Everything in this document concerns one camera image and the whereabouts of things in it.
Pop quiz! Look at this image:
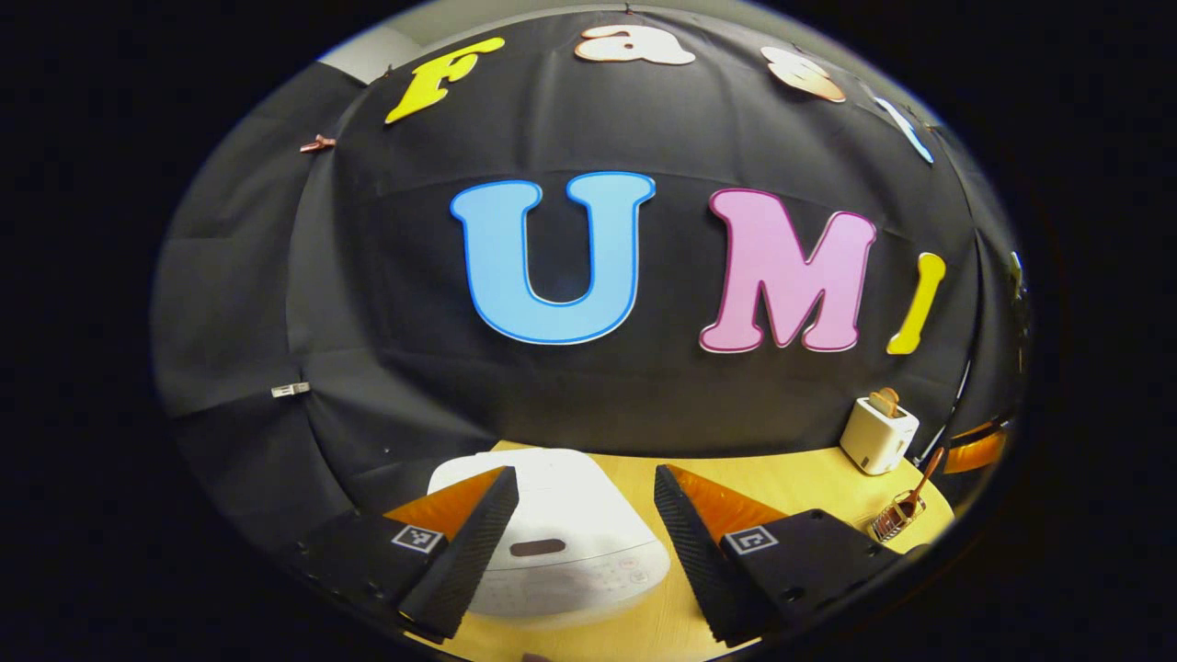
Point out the white rice cooker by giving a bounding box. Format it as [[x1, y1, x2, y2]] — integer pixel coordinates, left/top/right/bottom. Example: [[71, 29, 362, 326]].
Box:
[[428, 448, 672, 619]]

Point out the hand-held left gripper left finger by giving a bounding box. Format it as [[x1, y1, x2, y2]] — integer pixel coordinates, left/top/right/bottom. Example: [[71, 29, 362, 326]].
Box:
[[294, 466, 520, 645]]

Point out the white toaster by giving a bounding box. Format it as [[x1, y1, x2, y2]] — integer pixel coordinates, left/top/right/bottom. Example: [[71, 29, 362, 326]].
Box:
[[840, 395, 920, 476]]

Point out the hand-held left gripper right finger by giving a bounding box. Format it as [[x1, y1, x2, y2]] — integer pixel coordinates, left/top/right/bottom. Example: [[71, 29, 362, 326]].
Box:
[[654, 464, 925, 647]]

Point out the brown wooden spoon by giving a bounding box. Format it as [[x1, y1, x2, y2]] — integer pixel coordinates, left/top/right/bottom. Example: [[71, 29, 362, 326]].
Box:
[[897, 446, 946, 516]]

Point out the black backdrop cloth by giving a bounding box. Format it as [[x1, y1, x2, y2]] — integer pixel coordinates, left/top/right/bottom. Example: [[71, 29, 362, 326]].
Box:
[[152, 5, 1031, 562]]

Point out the clear chopstick holder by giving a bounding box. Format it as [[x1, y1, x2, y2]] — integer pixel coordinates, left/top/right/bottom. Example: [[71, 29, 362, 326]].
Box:
[[870, 495, 920, 543]]

